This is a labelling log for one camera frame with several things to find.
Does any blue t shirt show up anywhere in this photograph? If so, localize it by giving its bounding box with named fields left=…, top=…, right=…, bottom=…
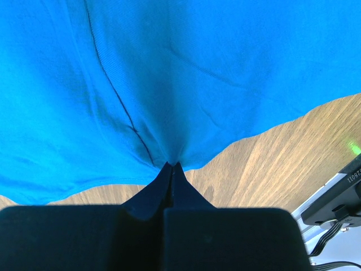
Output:
left=1, top=1, right=360, bottom=205

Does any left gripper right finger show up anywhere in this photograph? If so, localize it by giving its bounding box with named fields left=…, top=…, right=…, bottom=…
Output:
left=163, top=163, right=311, bottom=270

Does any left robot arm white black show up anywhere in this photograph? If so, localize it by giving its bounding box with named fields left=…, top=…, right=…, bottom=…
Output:
left=1, top=158, right=360, bottom=270

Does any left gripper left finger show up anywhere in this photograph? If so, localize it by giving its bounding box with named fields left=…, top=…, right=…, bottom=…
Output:
left=1, top=164, right=172, bottom=270

